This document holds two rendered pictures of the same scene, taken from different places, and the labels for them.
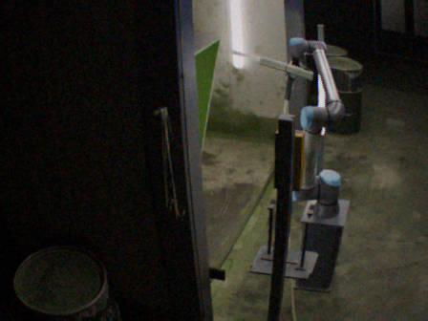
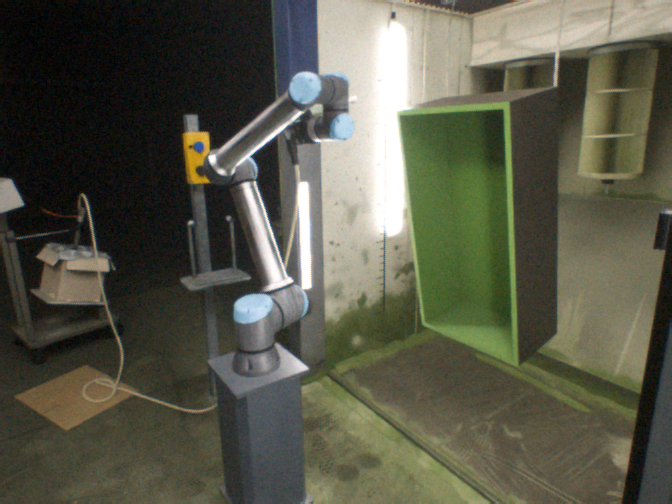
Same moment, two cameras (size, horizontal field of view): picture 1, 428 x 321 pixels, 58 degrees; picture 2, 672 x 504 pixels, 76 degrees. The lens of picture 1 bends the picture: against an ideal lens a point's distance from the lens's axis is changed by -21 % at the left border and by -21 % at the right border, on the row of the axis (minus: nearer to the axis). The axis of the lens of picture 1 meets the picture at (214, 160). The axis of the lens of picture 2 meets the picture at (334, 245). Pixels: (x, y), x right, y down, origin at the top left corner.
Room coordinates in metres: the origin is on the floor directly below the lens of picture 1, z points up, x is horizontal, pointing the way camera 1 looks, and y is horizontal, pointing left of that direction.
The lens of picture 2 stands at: (3.55, -1.86, 1.52)
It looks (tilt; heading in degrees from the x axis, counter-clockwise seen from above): 14 degrees down; 123
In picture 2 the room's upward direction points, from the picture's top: 1 degrees counter-clockwise
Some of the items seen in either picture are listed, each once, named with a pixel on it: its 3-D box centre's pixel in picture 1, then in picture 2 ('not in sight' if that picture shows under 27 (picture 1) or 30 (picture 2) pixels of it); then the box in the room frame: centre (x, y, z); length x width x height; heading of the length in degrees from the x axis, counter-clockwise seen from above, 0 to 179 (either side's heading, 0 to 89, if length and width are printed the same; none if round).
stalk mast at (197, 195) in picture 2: (278, 274); (204, 266); (1.65, -0.28, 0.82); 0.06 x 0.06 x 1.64; 67
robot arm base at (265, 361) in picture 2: (327, 203); (256, 353); (2.42, -0.72, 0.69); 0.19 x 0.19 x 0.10
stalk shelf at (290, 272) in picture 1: (285, 263); (214, 278); (1.78, -0.33, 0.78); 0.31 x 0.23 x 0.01; 67
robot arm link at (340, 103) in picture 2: (298, 47); (333, 92); (2.71, -0.56, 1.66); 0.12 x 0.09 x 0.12; 89
